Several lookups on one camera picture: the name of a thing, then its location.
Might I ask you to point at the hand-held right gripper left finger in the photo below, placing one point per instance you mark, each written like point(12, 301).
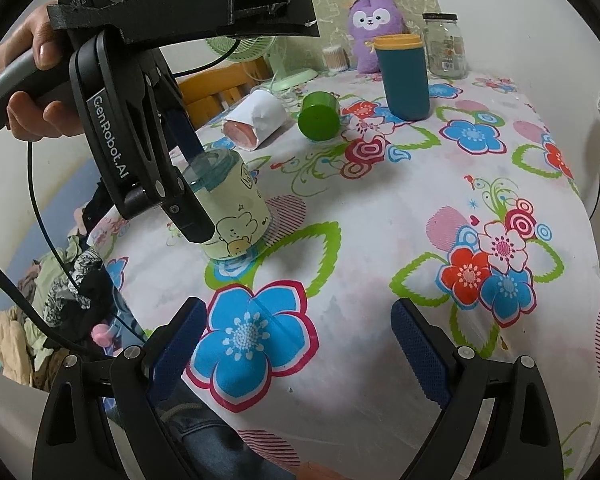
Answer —
point(180, 341)

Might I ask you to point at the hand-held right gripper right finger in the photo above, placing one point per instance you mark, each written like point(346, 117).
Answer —
point(420, 346)

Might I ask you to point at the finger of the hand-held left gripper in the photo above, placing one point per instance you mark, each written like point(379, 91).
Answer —
point(186, 132)
point(192, 215)

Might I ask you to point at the pale green cartoon print cup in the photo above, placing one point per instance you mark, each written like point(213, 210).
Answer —
point(237, 210)

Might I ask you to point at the white and pink lying cup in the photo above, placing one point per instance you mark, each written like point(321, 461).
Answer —
point(262, 115)

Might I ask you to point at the green plastic cup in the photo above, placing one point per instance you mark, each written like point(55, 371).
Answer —
point(319, 119)

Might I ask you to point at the teal cup with yellow lid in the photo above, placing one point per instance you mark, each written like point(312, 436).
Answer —
point(404, 80)

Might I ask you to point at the person's left hand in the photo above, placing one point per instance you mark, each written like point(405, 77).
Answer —
point(45, 50)

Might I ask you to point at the wooden chair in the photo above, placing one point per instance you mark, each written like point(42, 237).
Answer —
point(210, 87)

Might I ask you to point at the pink plastic clip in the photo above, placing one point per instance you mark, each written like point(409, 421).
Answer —
point(101, 335)

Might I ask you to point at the person's denim-clad leg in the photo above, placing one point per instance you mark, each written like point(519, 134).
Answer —
point(215, 440)

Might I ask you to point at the pale green desk fan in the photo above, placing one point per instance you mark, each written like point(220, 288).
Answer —
point(291, 80)

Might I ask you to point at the pile of clothes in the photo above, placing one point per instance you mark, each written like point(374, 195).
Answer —
point(55, 290)

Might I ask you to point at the floral tablecloth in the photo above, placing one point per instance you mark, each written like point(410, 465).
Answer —
point(380, 200)

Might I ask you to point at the cotton swab container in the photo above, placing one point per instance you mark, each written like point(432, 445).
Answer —
point(336, 59)

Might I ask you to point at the purple plush toy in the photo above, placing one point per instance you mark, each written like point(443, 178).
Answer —
point(375, 22)

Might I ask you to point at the clear glass jar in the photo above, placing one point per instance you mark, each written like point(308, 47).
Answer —
point(445, 47)

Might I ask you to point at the patterned green wall cloth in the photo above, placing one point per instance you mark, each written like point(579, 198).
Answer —
point(330, 15)

